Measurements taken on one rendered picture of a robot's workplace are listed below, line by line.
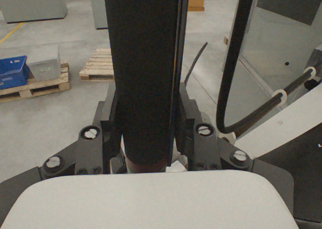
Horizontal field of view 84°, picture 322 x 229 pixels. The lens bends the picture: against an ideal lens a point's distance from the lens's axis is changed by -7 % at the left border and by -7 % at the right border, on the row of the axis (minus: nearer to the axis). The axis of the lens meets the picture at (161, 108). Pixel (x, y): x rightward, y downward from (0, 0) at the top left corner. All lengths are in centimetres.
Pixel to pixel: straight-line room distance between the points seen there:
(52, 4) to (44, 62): 443
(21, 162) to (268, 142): 215
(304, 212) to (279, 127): 37
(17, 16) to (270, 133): 754
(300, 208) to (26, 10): 754
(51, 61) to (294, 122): 287
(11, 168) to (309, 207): 227
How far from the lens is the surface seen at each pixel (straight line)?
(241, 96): 156
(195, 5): 838
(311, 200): 23
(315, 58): 66
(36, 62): 306
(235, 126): 27
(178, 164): 24
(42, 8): 741
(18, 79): 322
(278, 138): 56
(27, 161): 230
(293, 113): 57
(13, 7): 765
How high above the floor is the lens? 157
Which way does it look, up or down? 39 degrees down
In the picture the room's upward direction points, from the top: 2 degrees clockwise
